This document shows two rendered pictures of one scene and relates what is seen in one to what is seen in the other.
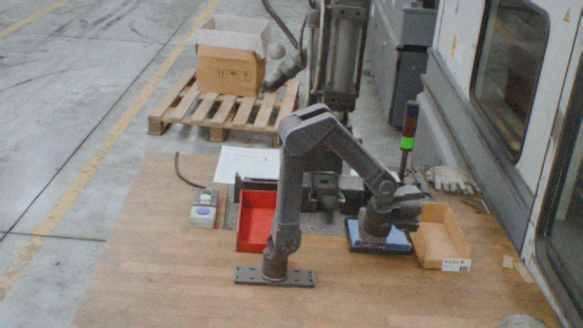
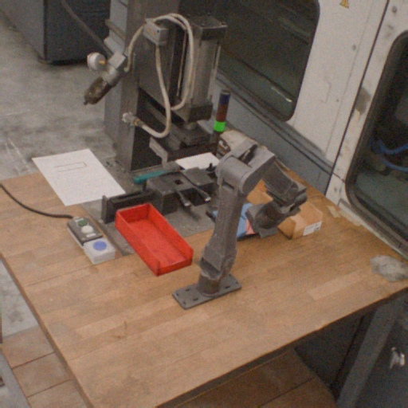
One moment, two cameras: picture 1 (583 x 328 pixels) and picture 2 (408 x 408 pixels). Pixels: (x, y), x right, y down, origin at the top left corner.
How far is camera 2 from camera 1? 95 cm
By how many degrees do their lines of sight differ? 34
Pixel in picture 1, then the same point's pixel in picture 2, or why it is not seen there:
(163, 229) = (75, 276)
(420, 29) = not seen: outside the picture
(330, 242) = not seen: hidden behind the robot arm
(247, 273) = (188, 296)
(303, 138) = (253, 178)
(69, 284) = not seen: outside the picture
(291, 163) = (240, 200)
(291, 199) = (233, 227)
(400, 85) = (50, 20)
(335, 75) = (196, 91)
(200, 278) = (156, 316)
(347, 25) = (209, 45)
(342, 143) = (271, 171)
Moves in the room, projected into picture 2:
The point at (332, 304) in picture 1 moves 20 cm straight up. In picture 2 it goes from (266, 297) to (282, 242)
